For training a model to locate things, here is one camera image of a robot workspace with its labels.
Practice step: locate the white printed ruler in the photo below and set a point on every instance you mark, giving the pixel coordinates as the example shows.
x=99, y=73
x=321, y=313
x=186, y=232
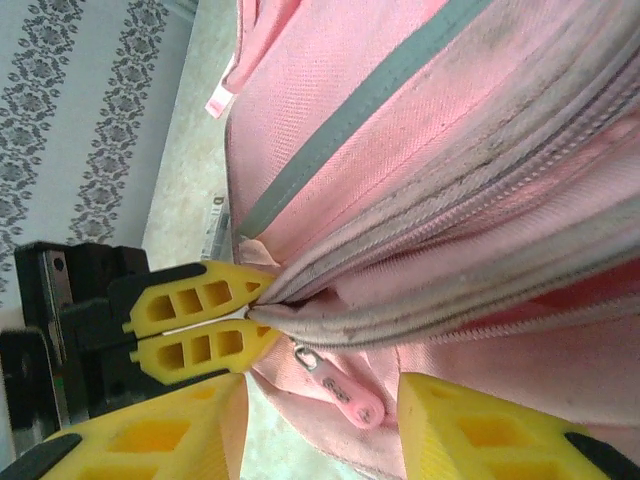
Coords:
x=217, y=230

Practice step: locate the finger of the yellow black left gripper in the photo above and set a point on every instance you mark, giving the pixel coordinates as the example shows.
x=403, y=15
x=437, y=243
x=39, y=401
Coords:
x=190, y=300
x=200, y=350

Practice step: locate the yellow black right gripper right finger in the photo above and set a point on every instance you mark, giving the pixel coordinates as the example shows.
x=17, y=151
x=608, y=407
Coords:
x=490, y=440

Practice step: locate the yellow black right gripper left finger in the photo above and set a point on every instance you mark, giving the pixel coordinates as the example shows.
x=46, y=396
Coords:
x=150, y=440

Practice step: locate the pink backpack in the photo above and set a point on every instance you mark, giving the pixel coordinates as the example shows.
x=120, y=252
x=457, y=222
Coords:
x=425, y=200

